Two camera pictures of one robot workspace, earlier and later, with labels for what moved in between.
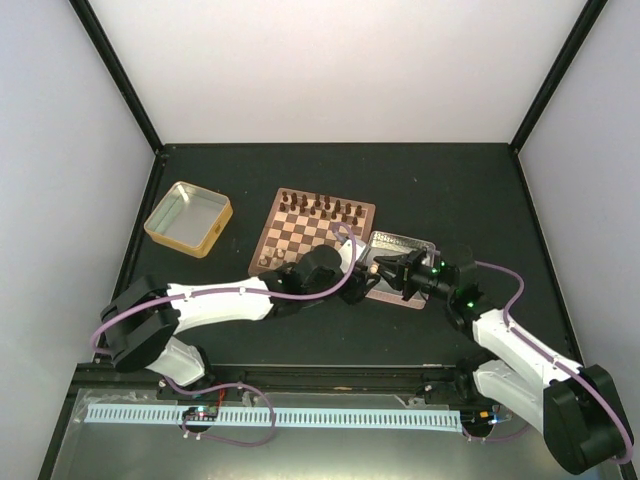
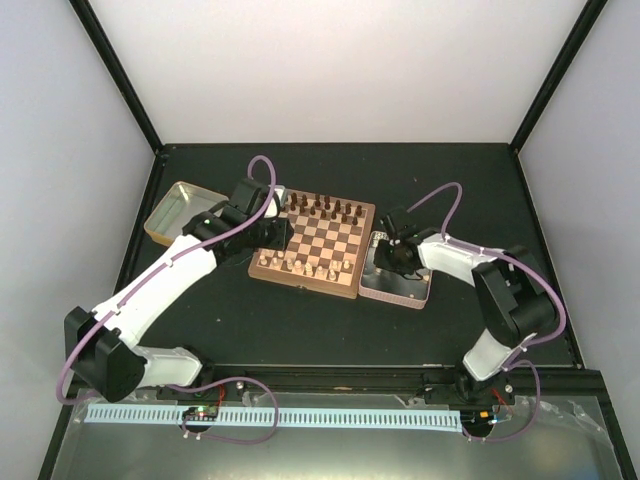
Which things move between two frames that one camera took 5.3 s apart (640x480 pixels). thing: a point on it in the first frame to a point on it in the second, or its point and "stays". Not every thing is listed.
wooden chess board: [300, 220] stays
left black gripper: [357, 288] to [281, 239]
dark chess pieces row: [322, 206] stays
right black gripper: [408, 262] to [380, 259]
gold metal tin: [189, 219] stays
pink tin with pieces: [383, 244] stays
